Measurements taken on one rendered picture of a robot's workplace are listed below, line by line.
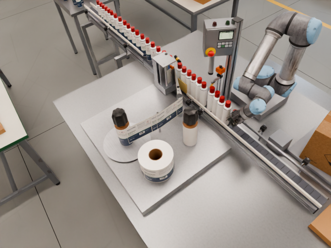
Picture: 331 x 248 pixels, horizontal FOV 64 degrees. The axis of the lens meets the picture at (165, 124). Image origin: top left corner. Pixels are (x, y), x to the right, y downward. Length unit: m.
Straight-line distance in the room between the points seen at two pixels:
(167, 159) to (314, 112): 1.13
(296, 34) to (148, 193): 1.15
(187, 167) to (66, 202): 1.42
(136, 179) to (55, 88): 2.38
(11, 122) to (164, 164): 1.31
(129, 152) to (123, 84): 0.71
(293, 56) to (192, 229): 1.09
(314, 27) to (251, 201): 0.95
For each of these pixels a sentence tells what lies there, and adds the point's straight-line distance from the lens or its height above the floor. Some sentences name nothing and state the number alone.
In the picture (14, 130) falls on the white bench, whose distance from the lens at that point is 2.25.
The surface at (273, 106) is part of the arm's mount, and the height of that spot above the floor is 0.89.
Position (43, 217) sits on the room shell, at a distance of 2.71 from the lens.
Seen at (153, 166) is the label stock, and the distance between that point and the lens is 1.44.
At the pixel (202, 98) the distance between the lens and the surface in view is 1.83.
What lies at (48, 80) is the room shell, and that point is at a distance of 3.90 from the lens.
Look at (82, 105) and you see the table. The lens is 2.13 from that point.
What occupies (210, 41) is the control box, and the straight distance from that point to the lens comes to 1.57.
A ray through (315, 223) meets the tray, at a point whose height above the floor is 0.83.
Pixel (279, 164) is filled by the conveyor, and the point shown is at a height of 0.88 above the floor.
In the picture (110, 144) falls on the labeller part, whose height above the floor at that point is 0.89.
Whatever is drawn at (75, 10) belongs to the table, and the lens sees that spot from 3.29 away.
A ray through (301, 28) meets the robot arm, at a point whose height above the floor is 1.50.
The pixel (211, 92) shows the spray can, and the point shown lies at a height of 1.06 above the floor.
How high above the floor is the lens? 2.27
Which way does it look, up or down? 51 degrees down
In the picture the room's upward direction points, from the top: 6 degrees counter-clockwise
